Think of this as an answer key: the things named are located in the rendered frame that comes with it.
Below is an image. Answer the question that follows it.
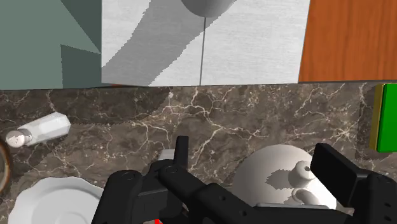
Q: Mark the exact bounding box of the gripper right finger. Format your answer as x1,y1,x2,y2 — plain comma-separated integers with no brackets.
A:
310,143,397,224

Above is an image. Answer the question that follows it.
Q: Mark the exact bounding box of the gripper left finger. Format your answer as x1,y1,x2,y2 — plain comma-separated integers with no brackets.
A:
91,135,259,224

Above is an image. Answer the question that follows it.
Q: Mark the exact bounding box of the white teapot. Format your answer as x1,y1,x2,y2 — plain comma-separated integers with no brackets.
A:
232,143,338,211

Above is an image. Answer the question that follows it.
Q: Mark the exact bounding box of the green box with yellow edge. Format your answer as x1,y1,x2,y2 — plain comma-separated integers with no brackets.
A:
368,83,397,153

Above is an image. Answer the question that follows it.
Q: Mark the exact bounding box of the white scalloped plate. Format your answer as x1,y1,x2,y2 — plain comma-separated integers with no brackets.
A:
7,176,105,224

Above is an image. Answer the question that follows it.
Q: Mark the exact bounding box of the white salt shaker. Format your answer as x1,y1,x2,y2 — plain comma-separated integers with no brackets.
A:
5,111,72,148

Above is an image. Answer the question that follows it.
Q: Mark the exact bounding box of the brown round rimmed dish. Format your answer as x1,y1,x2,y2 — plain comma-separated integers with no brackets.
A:
0,140,14,193

